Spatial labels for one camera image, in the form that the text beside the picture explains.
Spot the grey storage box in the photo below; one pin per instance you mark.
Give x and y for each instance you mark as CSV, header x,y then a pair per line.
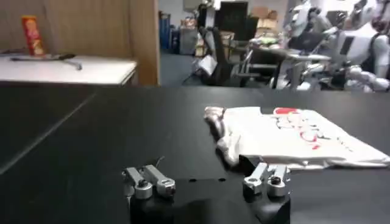
x,y
188,41

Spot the cardboard box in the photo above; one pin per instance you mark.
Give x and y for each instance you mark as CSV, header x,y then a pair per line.
x,y
264,12
267,26

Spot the white bag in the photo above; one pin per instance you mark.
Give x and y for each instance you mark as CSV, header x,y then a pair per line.
x,y
207,64

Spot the black cabinet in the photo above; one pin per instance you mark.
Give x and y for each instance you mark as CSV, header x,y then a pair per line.
x,y
233,18

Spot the white humanoid robot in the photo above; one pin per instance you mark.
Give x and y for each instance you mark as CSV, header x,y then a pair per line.
x,y
356,42

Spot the wooden partition panel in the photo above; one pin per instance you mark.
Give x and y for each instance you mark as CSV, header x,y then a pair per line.
x,y
91,27

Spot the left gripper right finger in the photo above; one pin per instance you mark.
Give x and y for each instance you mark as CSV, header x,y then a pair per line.
x,y
265,179

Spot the black office chair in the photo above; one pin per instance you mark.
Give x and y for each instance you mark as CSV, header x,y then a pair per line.
x,y
221,58

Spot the blue cabinet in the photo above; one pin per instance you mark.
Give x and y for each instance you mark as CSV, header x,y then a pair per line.
x,y
164,30

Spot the red snack can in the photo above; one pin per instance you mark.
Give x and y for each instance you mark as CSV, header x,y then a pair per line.
x,y
33,36

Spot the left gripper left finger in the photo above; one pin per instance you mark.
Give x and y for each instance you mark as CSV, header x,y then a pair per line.
x,y
158,181

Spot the white shirt with red print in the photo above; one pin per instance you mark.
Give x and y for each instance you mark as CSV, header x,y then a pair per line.
x,y
274,140

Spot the cluttered white desk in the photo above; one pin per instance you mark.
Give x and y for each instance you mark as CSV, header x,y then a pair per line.
x,y
301,58

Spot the white side table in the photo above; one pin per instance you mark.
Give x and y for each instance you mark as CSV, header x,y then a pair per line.
x,y
67,71

